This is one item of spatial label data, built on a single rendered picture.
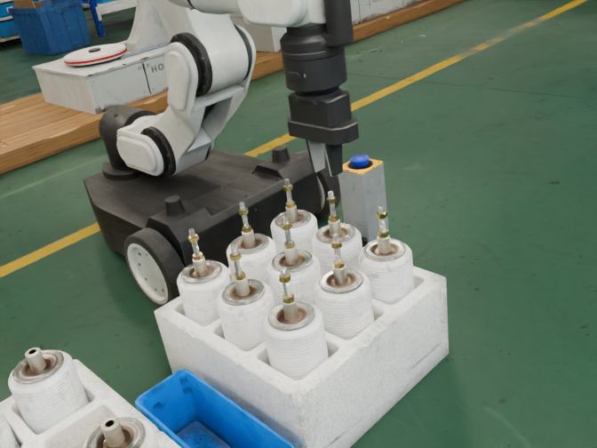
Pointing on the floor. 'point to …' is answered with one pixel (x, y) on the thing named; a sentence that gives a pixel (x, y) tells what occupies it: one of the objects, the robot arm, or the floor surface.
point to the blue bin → (203, 416)
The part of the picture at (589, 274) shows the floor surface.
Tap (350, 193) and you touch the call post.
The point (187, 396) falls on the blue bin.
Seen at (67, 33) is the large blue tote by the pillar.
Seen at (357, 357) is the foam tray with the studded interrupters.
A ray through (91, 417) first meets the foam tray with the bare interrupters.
